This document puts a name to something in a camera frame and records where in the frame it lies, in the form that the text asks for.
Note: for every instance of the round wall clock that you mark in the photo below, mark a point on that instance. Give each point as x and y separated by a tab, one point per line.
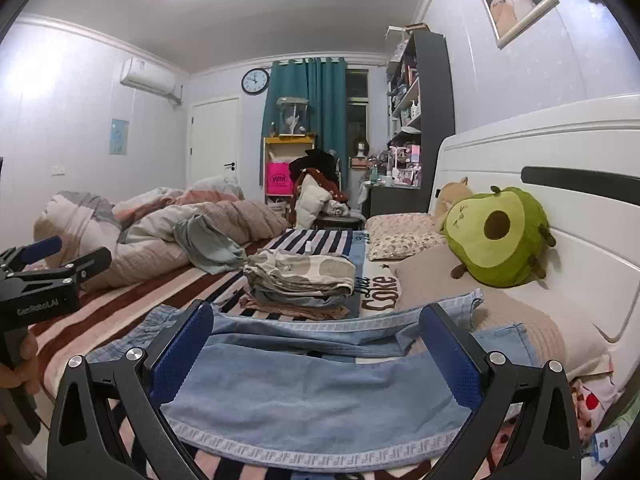
255	81

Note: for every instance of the yellow shelf unit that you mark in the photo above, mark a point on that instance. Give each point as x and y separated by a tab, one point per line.
283	149

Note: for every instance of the white air conditioner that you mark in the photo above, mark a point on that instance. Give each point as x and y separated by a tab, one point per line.
147	76

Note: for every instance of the glass display case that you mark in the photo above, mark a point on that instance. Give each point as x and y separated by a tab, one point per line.
292	116

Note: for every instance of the white door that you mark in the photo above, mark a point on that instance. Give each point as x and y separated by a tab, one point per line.
213	141

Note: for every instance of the light blue denim pants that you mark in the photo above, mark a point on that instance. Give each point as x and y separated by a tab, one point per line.
359	394

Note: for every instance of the small blue wall poster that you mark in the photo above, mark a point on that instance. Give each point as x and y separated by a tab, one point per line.
119	137

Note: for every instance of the striped fleece bed blanket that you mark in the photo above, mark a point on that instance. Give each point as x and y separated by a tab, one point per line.
108	315

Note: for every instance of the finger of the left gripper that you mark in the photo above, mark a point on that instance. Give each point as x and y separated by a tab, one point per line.
15	259
83	268

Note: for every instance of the dark tall bookshelf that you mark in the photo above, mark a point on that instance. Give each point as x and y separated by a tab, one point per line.
420	116

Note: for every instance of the grey green crumpled garment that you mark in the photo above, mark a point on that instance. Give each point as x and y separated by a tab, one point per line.
206	247

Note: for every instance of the pile of clothes on chair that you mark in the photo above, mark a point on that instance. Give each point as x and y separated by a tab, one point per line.
318	202

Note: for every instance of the framed portrait photo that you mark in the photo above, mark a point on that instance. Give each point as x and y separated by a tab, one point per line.
517	0

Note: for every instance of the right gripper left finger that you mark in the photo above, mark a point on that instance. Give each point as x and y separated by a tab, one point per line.
84	440

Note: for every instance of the stack of folded clothes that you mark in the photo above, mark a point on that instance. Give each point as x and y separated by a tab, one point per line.
313	287

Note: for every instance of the teal curtain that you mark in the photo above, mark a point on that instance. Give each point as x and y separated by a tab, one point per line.
322	81

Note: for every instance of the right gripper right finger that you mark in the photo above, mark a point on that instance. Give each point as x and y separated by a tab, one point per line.
544	443

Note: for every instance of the tan plush animal toy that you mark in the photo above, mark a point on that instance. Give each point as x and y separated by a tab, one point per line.
450	194

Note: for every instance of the pink shopping bag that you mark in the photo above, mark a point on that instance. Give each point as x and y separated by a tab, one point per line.
278	180

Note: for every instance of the pink ribbed pillow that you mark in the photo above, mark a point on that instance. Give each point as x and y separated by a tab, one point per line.
556	328

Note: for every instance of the crumpled pink striped duvet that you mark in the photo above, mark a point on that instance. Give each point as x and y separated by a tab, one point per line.
138	232

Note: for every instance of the person's left hand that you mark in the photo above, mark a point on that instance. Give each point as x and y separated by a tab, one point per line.
25	373

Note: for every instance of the green avocado plush toy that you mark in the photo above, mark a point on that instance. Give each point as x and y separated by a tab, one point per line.
499	237

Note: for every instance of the white bed headboard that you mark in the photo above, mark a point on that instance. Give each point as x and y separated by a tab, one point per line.
573	159

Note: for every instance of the mannequin head with wig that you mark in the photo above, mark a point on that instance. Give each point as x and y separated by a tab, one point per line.
359	160

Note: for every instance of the floral pillow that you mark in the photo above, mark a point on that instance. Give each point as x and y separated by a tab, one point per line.
400	236

